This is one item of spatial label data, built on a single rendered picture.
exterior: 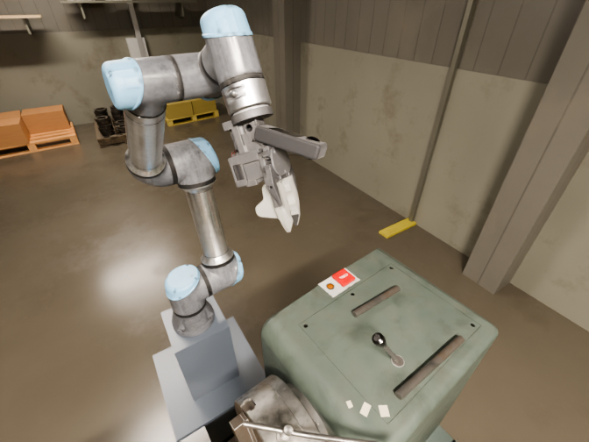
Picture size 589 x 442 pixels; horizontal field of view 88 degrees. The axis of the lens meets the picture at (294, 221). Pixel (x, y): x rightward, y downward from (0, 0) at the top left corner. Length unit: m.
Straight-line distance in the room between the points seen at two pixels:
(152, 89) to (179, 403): 1.23
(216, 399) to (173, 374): 0.23
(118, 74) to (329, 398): 0.83
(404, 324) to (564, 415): 1.84
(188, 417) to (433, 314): 1.00
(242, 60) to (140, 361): 2.33
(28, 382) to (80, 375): 0.32
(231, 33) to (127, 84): 0.18
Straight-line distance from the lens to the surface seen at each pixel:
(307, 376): 0.93
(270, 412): 0.90
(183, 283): 1.07
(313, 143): 0.48
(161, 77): 0.59
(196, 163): 0.94
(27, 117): 7.14
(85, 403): 2.61
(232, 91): 0.52
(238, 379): 1.50
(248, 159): 0.52
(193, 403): 1.50
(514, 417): 2.60
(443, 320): 1.11
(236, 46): 0.54
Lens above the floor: 2.07
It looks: 36 degrees down
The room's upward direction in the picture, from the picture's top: straight up
